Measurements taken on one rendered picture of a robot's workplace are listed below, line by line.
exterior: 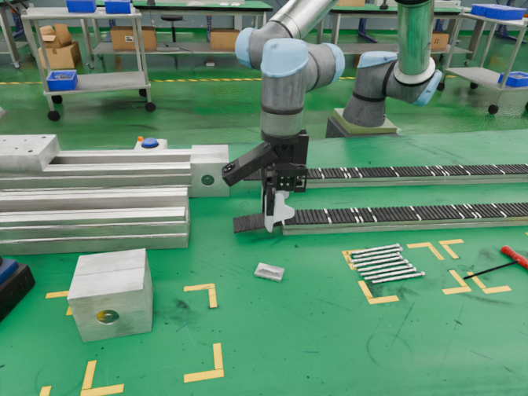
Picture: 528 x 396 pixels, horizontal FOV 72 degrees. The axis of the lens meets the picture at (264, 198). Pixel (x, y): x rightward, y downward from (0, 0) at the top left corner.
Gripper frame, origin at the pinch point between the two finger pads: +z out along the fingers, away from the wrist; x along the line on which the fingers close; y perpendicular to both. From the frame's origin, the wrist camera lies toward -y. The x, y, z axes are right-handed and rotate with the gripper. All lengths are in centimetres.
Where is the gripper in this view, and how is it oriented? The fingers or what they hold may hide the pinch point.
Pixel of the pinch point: (265, 218)
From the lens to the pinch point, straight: 78.2
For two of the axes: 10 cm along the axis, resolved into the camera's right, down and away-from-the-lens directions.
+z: -0.3, 8.4, 5.4
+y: 9.9, -0.3, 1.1
